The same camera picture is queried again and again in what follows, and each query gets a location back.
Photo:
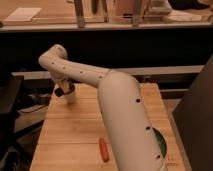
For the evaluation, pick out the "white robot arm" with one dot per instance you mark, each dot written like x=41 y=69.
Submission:
x=134 y=144

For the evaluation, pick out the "white paper sheet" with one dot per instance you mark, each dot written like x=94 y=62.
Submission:
x=23 y=14

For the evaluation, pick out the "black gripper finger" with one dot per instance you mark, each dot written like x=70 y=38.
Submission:
x=71 y=88
x=58 y=92

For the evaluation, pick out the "green round object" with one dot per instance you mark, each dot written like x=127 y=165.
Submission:
x=161 y=141

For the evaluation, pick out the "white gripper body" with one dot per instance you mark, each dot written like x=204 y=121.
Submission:
x=64 y=84

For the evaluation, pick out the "black equipment at left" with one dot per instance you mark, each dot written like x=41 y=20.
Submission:
x=8 y=98

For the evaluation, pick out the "orange red marker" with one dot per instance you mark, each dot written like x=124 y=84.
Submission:
x=103 y=150

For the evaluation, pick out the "dark panel at right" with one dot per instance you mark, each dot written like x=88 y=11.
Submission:
x=194 y=119

